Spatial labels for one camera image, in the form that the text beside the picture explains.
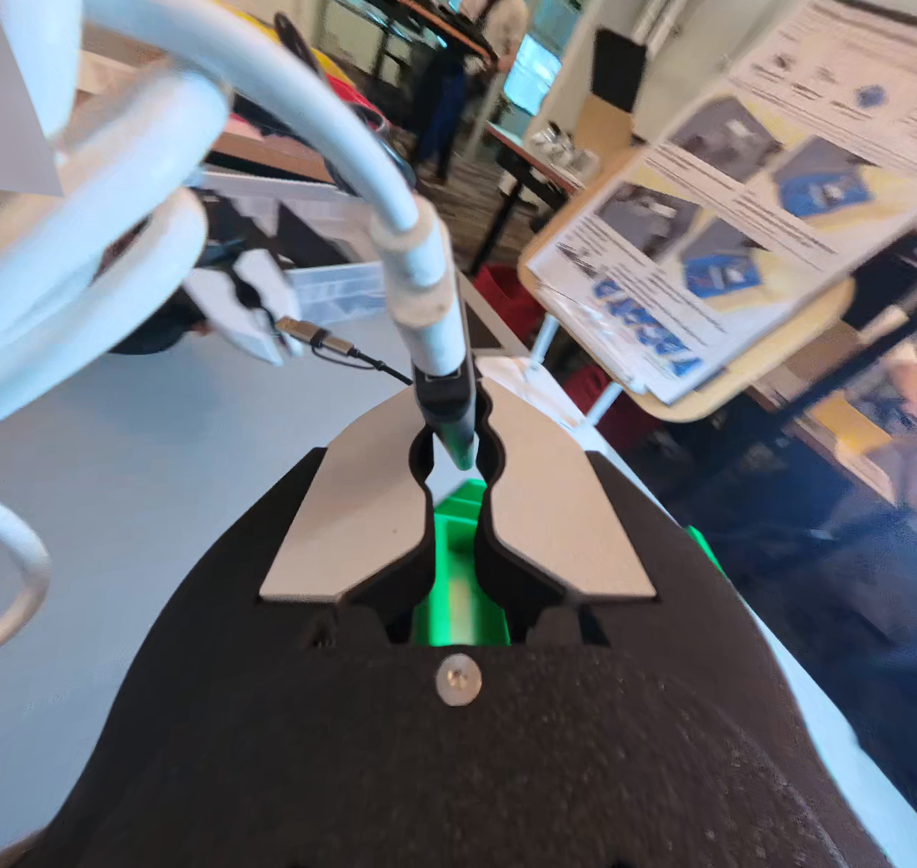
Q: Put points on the wooden top desk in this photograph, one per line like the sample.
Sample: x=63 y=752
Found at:
x=516 y=148

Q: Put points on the clear plastic bin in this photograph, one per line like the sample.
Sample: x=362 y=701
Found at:
x=337 y=291

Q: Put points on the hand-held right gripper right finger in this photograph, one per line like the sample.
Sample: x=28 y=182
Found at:
x=559 y=510

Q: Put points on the plywood office chair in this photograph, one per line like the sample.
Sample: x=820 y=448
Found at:
x=620 y=69

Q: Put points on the grey usb plug adapter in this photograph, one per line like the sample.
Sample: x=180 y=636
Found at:
x=315 y=336

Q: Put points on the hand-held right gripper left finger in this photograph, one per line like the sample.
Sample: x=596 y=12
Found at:
x=358 y=510

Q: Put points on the green plastic bin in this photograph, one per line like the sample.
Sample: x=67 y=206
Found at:
x=458 y=596

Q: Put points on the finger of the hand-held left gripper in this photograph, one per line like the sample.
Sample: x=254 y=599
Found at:
x=276 y=277
x=229 y=313

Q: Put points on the document stand with instruction sheet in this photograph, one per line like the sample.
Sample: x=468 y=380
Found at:
x=716 y=202

